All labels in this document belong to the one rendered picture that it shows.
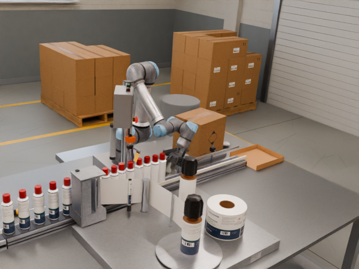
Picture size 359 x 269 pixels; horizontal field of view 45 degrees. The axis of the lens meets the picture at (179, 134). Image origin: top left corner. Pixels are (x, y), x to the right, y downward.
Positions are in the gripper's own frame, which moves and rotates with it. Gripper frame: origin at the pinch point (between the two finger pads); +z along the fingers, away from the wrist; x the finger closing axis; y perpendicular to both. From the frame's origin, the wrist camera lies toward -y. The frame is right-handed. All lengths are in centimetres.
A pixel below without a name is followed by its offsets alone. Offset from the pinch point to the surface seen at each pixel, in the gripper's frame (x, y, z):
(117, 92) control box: -54, -5, -31
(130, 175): -27.4, 3.2, 6.9
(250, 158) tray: 76, -2, -32
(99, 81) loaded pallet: 131, -308, -35
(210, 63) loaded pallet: 232, -238, -124
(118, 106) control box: -52, -2, -25
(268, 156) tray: 88, 3, -39
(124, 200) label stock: -32.3, 13.2, 18.6
